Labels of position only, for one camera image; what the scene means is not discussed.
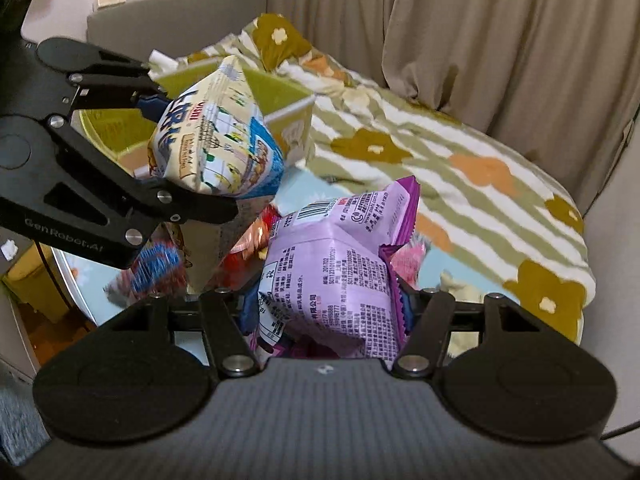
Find white blue cracker bag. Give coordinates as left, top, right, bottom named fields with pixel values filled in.
left=149, top=55, right=284, bottom=200

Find purple snack bag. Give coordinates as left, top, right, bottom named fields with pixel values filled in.
left=255, top=177, right=420, bottom=364

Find pink candy bag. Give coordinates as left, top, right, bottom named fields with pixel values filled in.
left=390, top=242, right=427, bottom=288

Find white roll on bed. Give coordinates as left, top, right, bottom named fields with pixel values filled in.
left=149, top=50, right=180, bottom=74

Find grey bed headboard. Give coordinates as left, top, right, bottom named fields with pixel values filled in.
left=86, top=0, right=267, bottom=61

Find floral striped blanket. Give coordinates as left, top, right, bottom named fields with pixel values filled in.
left=189, top=13, right=596, bottom=341

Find beige curtain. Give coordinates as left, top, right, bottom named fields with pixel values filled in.
left=267, top=0, right=639, bottom=209

